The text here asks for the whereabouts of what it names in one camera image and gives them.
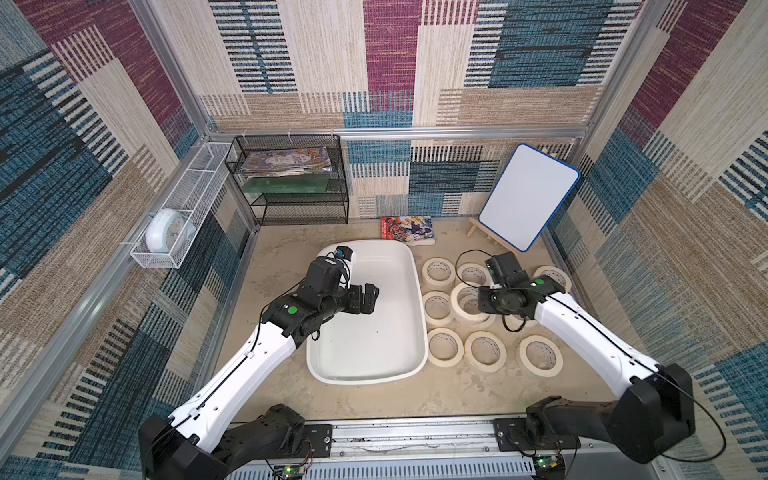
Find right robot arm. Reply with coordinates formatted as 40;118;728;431
478;253;696;464

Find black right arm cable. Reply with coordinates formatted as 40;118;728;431
454;248;496;289

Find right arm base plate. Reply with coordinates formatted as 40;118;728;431
491;417;581;454

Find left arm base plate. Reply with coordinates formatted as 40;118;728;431
246;423;334;461

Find cream masking tape roll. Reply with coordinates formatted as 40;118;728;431
456;262;492;286
422;291;454;328
427;328;465;368
464;331;508;374
517;335;564;378
421;257;456;293
450;282;496;330
535;266;573;293

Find white round alarm clock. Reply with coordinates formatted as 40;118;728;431
145;208;196;253

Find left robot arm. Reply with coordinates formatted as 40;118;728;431
139;245;379;479

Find aluminium front rail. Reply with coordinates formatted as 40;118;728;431
155;410;667;463

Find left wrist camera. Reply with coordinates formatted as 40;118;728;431
333;245;354;263

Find colourful book on shelf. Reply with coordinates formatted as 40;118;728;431
239;147;332;178

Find white plastic storage box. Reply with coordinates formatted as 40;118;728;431
305;239;428;386

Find green book on shelf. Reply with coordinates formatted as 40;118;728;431
241;174;330;194

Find wooden easel stand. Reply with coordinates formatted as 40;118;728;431
466;217;520;253

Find white wire wall basket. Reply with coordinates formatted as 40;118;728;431
131;142;230;269

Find colourful comic book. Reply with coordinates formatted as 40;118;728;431
380;216;435;246

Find black wire shelf rack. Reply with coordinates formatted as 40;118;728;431
225;134;350;227

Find blue framed whiteboard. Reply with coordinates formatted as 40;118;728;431
478;144;581;252

